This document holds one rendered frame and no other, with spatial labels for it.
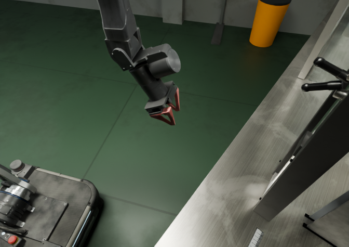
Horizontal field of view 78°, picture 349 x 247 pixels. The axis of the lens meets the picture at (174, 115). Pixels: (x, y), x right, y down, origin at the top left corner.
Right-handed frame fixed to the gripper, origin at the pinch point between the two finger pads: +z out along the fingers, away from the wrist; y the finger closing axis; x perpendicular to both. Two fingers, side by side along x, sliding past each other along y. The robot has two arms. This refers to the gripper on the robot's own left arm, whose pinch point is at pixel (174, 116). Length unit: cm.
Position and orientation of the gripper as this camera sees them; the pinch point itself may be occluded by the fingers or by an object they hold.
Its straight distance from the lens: 65.6
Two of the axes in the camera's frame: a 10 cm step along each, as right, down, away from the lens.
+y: 2.5, -7.3, 6.4
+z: 4.8, 6.7, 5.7
